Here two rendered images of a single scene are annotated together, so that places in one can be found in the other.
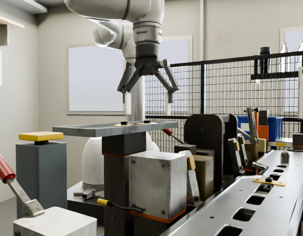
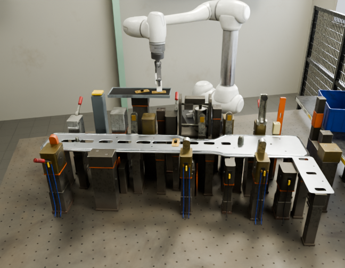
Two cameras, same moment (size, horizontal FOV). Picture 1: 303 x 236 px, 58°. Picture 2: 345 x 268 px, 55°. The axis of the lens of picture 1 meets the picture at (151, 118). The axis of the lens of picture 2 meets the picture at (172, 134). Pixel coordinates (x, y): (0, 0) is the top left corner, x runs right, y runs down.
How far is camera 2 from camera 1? 1.78 m
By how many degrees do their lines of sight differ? 63
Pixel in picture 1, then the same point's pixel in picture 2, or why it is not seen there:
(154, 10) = (150, 36)
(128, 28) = (219, 7)
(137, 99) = (223, 61)
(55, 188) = (98, 109)
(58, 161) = (98, 102)
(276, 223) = (120, 147)
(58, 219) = (75, 118)
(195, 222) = (111, 135)
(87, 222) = (75, 120)
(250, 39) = not seen: outside the picture
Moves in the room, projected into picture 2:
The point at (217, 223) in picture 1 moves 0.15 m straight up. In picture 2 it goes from (112, 139) to (109, 113)
